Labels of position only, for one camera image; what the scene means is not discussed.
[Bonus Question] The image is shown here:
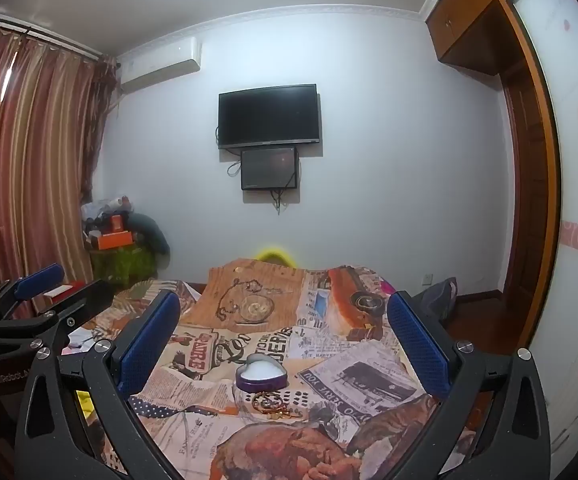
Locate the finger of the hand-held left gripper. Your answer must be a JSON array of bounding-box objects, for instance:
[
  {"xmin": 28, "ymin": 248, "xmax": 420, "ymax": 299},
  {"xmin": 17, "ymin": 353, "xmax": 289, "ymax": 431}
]
[
  {"xmin": 0, "ymin": 262, "xmax": 66, "ymax": 320},
  {"xmin": 0, "ymin": 279, "xmax": 116, "ymax": 358}
]

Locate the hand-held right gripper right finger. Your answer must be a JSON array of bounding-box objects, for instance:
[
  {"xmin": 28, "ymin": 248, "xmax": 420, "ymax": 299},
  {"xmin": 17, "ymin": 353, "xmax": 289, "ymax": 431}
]
[{"xmin": 386, "ymin": 290, "xmax": 553, "ymax": 480}]

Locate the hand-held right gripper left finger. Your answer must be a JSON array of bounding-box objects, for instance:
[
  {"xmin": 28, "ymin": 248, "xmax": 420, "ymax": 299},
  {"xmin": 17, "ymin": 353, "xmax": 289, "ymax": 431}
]
[{"xmin": 15, "ymin": 289, "xmax": 191, "ymax": 480}]

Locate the purple heart-shaped tin box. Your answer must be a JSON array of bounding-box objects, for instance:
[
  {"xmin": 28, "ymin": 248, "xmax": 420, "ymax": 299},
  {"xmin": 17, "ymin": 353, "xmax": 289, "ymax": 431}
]
[{"xmin": 235, "ymin": 353, "xmax": 289, "ymax": 394}]

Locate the gold chain bracelet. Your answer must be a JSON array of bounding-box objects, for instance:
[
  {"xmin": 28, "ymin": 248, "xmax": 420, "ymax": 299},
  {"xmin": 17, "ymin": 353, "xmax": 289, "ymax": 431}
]
[{"xmin": 250, "ymin": 390, "xmax": 284, "ymax": 412}]

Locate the red flat box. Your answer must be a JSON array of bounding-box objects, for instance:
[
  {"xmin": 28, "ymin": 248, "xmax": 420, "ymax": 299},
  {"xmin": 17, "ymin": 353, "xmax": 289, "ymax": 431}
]
[{"xmin": 44, "ymin": 282, "xmax": 91, "ymax": 307}]

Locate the grey bag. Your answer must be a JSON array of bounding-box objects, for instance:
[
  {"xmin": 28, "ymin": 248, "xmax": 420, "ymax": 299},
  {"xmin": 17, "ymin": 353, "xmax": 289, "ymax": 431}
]
[{"xmin": 413, "ymin": 277, "xmax": 460, "ymax": 322}]

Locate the green covered cabinet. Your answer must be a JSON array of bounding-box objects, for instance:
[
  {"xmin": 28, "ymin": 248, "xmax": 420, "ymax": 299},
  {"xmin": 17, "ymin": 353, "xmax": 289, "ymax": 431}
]
[{"xmin": 89, "ymin": 245, "xmax": 159, "ymax": 289}]

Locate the flat orange box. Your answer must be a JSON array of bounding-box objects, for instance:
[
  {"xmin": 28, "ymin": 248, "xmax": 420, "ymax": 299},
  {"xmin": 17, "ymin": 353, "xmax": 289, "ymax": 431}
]
[{"xmin": 96, "ymin": 230, "xmax": 136, "ymax": 251}]

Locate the dark jacket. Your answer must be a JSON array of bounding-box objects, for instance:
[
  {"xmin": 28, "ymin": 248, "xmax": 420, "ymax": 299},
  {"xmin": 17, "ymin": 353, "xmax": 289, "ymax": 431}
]
[{"xmin": 128, "ymin": 212, "xmax": 171, "ymax": 268}]

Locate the pile of bottles and clutter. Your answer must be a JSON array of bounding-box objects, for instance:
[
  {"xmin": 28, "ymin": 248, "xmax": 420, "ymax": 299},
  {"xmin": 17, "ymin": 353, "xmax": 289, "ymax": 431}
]
[{"xmin": 80, "ymin": 195, "xmax": 136, "ymax": 251}]

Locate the striped brown curtain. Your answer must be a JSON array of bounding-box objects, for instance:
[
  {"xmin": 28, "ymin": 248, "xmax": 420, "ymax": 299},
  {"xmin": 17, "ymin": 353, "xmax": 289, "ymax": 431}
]
[{"xmin": 0, "ymin": 25, "xmax": 120, "ymax": 292}]

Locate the printed blanket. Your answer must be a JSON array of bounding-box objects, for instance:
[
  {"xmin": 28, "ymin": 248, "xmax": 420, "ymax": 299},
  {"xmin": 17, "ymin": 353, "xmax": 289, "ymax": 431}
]
[{"xmin": 59, "ymin": 257, "xmax": 494, "ymax": 480}]

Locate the yellow round object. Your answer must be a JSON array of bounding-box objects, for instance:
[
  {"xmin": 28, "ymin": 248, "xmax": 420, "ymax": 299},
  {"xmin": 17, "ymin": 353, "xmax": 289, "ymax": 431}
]
[{"xmin": 256, "ymin": 247, "xmax": 298, "ymax": 266}]

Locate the white air conditioner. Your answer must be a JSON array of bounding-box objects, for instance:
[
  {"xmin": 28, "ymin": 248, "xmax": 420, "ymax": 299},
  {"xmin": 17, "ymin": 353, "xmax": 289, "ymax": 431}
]
[{"xmin": 118, "ymin": 37, "xmax": 203, "ymax": 94}]

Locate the wooden overhead cabinet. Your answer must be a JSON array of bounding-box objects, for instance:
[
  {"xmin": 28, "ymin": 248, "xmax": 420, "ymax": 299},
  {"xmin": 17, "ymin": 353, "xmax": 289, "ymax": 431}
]
[{"xmin": 425, "ymin": 0, "xmax": 540, "ymax": 77}]

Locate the black cable loop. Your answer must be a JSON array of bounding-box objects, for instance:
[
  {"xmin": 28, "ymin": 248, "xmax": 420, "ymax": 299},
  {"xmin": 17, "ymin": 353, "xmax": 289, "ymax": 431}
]
[{"xmin": 214, "ymin": 124, "xmax": 243, "ymax": 177}]

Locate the black cable tangle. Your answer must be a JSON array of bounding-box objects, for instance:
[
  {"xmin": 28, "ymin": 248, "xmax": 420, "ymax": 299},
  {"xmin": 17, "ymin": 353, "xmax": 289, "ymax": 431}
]
[{"xmin": 268, "ymin": 187, "xmax": 296, "ymax": 217}]

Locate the wooden door frame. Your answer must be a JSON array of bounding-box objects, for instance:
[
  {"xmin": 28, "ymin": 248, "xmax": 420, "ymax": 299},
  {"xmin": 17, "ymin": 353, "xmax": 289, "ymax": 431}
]
[{"xmin": 498, "ymin": 0, "xmax": 562, "ymax": 347}]

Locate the small black wall monitor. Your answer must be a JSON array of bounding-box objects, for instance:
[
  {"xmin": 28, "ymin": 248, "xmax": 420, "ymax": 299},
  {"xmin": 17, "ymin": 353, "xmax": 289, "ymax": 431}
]
[{"xmin": 240, "ymin": 146, "xmax": 299, "ymax": 191}]

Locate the dark curtain rail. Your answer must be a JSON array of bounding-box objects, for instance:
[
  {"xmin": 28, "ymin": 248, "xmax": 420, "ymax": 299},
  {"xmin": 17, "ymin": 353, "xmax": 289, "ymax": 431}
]
[{"xmin": 0, "ymin": 16, "xmax": 121, "ymax": 68}]

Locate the large black wall television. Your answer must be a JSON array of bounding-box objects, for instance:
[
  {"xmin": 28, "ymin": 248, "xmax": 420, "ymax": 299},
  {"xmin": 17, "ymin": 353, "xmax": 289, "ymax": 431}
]
[{"xmin": 217, "ymin": 83, "xmax": 321, "ymax": 151}]

